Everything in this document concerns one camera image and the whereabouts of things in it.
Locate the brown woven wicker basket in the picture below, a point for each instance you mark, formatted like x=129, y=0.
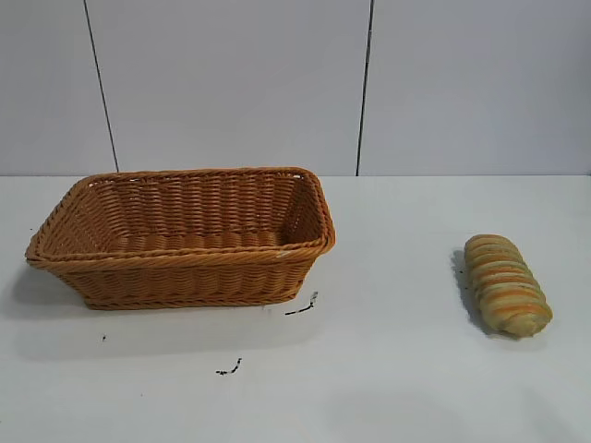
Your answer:
x=184, y=277

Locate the long striped bread loaf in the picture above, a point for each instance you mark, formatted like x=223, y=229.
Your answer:
x=505, y=286

